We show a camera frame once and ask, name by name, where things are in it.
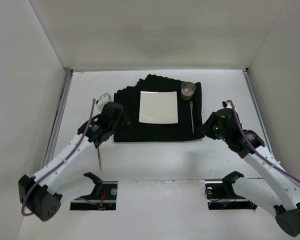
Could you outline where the copper fork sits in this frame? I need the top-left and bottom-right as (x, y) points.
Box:
(97, 147), (102, 171)

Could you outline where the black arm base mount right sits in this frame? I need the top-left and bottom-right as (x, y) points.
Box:
(204, 171), (258, 211)

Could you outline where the white square plate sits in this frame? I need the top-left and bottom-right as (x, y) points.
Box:
(138, 91), (179, 125)

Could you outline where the aluminium table rail left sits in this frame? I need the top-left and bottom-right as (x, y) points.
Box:
(40, 67), (73, 168)

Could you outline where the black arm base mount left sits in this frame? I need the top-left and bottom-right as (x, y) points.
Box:
(69, 172), (118, 211)

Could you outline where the metal cup with cork base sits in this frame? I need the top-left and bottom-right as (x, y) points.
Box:
(180, 81), (196, 100)

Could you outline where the aluminium table rail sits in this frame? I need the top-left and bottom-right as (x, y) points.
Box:
(40, 67), (73, 168)
(242, 68), (273, 153)

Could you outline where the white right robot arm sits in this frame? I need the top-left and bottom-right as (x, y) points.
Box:
(201, 107), (300, 237)

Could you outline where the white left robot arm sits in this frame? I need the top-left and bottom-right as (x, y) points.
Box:
(18, 101), (129, 222)

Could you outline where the black cloth placemat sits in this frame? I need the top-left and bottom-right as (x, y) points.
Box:
(114, 74), (204, 143)

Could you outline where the aluminium table rail right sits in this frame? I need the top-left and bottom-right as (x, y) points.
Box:
(242, 68), (273, 153)

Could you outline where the silver knife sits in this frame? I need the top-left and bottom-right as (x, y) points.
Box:
(189, 100), (195, 134)

